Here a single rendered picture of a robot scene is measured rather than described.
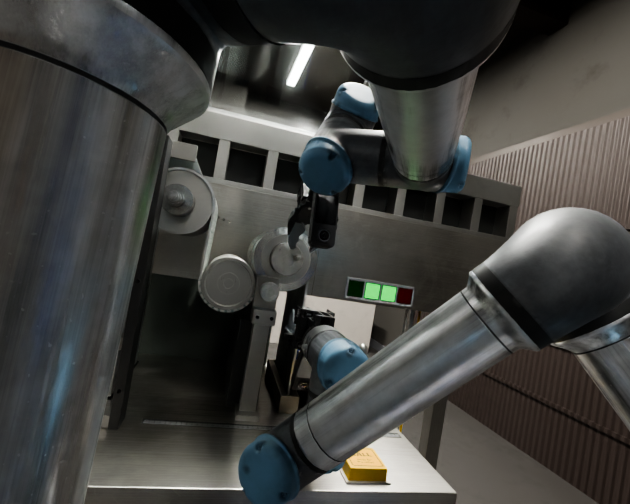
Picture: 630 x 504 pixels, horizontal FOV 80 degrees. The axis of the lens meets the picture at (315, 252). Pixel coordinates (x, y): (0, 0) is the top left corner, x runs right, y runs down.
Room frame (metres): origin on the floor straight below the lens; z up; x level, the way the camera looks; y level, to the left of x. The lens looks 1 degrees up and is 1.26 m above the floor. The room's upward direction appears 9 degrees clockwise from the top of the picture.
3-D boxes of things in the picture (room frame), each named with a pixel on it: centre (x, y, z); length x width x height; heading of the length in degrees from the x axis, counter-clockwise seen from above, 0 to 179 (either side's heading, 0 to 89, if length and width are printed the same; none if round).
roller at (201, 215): (0.94, 0.34, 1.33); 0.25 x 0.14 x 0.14; 13
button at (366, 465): (0.68, -0.14, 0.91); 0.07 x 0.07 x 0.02; 13
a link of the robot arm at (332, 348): (0.58, -0.06, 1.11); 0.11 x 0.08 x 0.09; 13
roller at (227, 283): (0.96, 0.21, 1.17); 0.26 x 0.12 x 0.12; 13
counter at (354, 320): (5.71, 0.12, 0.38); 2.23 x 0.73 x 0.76; 105
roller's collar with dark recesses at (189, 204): (0.79, 0.30, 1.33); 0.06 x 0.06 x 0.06; 13
